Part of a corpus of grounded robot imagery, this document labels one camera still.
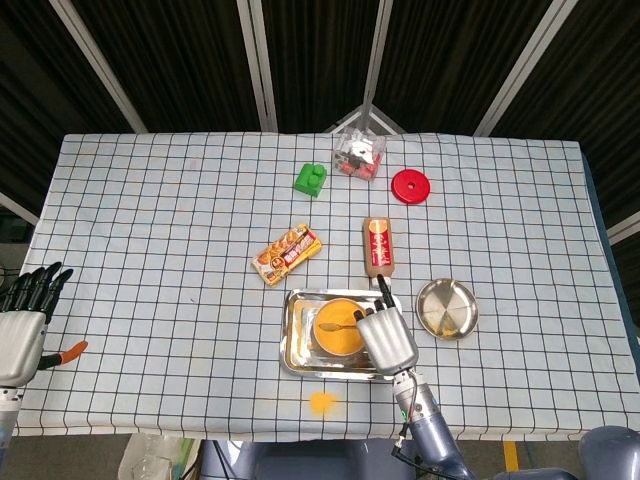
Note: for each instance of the white black checkered tablecloth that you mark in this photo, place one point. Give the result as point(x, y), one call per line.
point(150, 250)

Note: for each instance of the yellow snack package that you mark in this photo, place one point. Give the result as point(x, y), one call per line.
point(287, 255)

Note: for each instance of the red round plastic disc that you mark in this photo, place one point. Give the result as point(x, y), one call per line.
point(420, 192)

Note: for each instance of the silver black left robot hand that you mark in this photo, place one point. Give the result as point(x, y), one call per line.
point(17, 345)

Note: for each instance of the clear plastic bag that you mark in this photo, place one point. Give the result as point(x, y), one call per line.
point(150, 457)

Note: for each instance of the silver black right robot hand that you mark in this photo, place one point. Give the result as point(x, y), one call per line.
point(387, 340)

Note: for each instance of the beige bowl of yellow powder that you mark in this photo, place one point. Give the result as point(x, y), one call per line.
point(335, 345)

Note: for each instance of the metal spoon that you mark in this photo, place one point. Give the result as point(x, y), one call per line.
point(327, 327)

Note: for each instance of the brown juice bottle red label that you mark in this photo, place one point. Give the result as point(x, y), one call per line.
point(378, 247)

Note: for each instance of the blue grey left robot arm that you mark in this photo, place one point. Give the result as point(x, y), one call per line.
point(7, 415)

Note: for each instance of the rectangular stainless steel tray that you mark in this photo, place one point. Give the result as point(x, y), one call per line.
point(300, 360)

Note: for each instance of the clear plastic box red items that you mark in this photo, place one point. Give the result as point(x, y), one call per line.
point(357, 155)

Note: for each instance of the spilled yellow powder pile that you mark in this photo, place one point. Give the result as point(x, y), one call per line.
point(322, 402)

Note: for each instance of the round stainless steel plate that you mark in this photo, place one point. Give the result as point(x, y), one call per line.
point(447, 310)

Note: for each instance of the white partition frame post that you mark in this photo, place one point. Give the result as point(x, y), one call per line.
point(375, 55)
point(522, 67)
point(17, 207)
point(100, 70)
point(260, 65)
point(622, 229)

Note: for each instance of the green toy building block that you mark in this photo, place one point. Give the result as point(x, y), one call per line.
point(309, 182)

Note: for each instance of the blue grey robot torso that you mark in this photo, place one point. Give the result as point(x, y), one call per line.
point(310, 462)

